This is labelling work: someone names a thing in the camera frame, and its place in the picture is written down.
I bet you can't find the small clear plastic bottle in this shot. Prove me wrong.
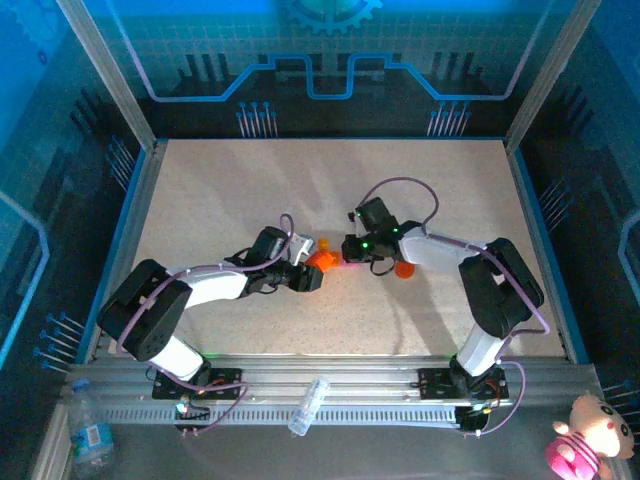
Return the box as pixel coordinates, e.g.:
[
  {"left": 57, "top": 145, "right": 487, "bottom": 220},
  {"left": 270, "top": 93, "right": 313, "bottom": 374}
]
[{"left": 287, "top": 377, "right": 331, "bottom": 437}]

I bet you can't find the black base controller plate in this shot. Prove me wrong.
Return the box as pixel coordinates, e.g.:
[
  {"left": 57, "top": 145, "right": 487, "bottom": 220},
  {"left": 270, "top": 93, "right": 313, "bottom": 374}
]
[
  {"left": 172, "top": 399, "right": 212, "bottom": 437},
  {"left": 457, "top": 403, "right": 494, "bottom": 436}
]

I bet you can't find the clear water bottle blue label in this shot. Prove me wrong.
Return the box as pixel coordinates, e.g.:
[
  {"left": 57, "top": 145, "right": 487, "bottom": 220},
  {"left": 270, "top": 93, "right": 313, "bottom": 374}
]
[{"left": 69, "top": 378, "right": 117, "bottom": 479}]

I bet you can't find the pink beige plush toy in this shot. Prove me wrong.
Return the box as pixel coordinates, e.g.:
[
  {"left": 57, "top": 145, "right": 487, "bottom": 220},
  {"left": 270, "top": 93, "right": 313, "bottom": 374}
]
[{"left": 544, "top": 393, "right": 636, "bottom": 480}]

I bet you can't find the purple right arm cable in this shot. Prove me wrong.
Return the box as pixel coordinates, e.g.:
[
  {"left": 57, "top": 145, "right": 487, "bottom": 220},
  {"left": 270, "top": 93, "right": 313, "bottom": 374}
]
[{"left": 355, "top": 177, "right": 552, "bottom": 437}]

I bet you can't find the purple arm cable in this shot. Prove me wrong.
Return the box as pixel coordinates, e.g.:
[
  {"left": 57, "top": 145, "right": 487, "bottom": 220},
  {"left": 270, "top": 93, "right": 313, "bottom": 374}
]
[
  {"left": 114, "top": 213, "right": 296, "bottom": 436},
  {"left": 355, "top": 177, "right": 552, "bottom": 437}
]

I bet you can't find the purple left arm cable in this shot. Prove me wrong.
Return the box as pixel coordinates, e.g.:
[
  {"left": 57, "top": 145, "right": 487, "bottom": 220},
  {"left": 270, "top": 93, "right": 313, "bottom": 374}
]
[{"left": 114, "top": 213, "right": 296, "bottom": 436}]

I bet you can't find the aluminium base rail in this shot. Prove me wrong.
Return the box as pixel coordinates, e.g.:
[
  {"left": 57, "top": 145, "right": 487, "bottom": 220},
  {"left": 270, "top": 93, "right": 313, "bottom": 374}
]
[{"left": 64, "top": 352, "right": 606, "bottom": 407}]

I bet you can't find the grey slotted cable duct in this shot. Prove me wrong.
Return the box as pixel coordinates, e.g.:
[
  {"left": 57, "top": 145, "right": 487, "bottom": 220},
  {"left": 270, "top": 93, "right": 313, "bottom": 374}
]
[{"left": 99, "top": 402, "right": 464, "bottom": 427}]

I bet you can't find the aluminium frame post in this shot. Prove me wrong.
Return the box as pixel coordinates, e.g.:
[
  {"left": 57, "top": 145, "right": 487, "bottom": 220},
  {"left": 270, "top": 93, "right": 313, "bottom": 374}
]
[
  {"left": 504, "top": 0, "right": 586, "bottom": 154},
  {"left": 54, "top": 0, "right": 169, "bottom": 154}
]

